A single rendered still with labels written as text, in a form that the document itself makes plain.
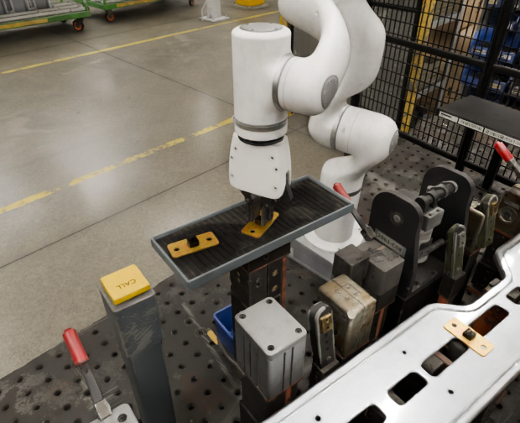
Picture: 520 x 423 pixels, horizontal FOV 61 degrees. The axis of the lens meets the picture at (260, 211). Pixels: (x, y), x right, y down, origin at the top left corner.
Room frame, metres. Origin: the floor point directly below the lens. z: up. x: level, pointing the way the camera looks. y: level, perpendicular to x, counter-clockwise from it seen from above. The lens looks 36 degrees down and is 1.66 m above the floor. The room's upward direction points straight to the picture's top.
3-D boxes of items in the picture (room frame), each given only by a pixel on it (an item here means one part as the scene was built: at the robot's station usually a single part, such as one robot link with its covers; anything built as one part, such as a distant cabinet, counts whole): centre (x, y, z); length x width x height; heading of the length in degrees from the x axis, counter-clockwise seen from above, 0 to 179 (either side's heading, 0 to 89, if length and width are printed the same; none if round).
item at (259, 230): (0.65, 0.00, 1.17); 0.08 x 0.04 x 0.01; 151
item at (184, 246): (0.59, 0.12, 1.17); 0.08 x 0.04 x 0.01; 118
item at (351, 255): (0.64, -0.18, 0.90); 0.05 x 0.05 x 0.40; 36
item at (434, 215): (0.75, -0.34, 0.94); 0.18 x 0.13 x 0.49; 126
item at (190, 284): (0.66, 0.00, 1.16); 0.37 x 0.14 x 0.02; 126
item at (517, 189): (0.93, -0.66, 0.88); 0.07 x 0.06 x 0.35; 36
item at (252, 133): (0.65, 0.00, 1.36); 0.09 x 0.08 x 0.03; 61
